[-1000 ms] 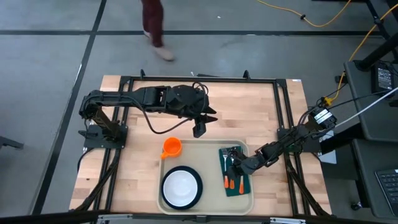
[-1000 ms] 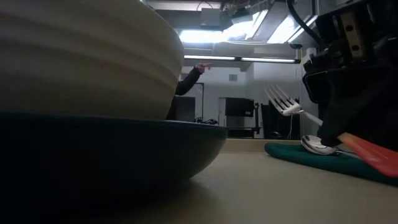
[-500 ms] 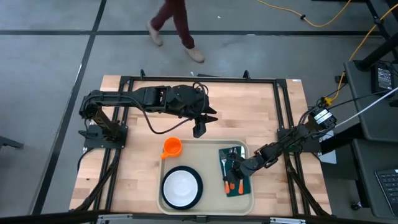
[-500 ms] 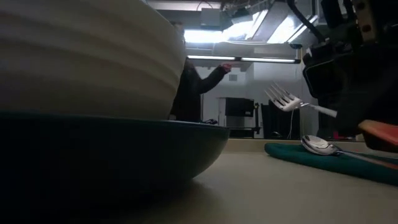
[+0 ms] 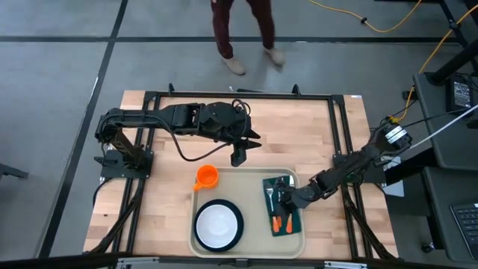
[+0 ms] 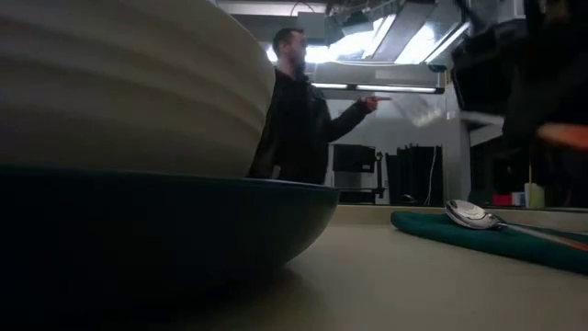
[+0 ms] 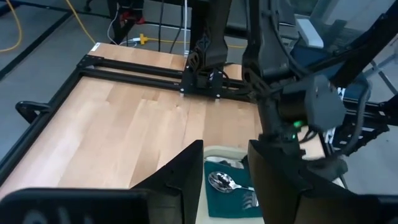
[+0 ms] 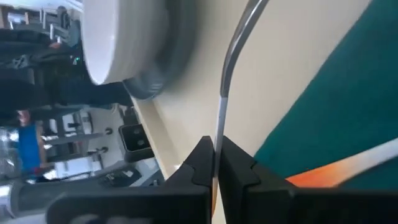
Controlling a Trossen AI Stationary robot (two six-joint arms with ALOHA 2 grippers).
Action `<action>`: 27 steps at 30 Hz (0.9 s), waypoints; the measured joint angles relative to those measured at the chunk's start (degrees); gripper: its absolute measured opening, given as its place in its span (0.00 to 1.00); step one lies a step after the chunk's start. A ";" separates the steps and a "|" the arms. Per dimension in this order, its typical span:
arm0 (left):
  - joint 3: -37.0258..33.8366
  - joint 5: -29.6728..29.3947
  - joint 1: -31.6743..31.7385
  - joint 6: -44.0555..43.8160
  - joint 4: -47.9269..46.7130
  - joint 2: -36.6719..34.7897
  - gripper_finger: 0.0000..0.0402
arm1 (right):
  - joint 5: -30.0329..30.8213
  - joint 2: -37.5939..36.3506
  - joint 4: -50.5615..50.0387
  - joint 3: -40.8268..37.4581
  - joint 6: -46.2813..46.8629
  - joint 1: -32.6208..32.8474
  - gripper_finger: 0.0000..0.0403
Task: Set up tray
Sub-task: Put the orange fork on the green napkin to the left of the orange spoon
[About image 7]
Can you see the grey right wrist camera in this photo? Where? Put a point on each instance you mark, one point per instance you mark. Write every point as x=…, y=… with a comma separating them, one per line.
x=323, y=102

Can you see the yellow plug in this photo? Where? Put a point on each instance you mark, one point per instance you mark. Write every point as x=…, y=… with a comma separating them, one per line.
x=143, y=39

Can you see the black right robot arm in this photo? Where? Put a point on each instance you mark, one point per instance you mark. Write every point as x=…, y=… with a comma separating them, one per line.
x=211, y=37

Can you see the white flat box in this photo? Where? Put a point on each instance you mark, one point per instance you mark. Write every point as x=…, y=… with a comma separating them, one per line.
x=309, y=32

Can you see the beige plastic tray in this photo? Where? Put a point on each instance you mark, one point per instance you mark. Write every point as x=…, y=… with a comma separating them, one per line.
x=227, y=151

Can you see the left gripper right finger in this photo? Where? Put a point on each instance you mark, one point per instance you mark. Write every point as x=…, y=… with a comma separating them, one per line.
x=273, y=186

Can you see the black aluminium table frame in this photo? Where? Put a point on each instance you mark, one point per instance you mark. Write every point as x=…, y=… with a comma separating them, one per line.
x=130, y=66

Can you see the white label sticker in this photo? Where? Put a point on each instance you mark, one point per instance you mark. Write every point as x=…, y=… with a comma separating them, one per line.
x=95, y=46

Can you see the red object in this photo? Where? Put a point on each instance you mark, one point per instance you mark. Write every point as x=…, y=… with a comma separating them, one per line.
x=132, y=17

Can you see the black diagonal strut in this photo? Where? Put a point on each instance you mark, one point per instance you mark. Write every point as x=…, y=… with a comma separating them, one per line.
x=367, y=40

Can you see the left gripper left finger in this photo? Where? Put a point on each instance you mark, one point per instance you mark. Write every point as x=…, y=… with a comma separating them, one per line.
x=186, y=174

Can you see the green cloth napkin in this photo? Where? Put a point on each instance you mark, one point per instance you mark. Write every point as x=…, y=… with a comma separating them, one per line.
x=227, y=202

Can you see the black stand leg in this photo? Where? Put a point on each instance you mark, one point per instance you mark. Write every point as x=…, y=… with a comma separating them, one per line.
x=119, y=32

